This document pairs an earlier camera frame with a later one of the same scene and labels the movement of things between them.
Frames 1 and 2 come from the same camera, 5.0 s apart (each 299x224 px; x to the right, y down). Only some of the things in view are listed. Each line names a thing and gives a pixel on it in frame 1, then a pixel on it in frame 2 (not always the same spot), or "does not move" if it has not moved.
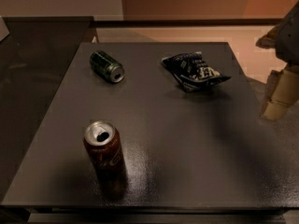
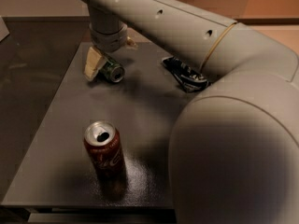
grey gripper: [290, 37] → [108, 41]
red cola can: [103, 142] does not move
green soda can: [106, 66] does not move
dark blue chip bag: [192, 71] does not move
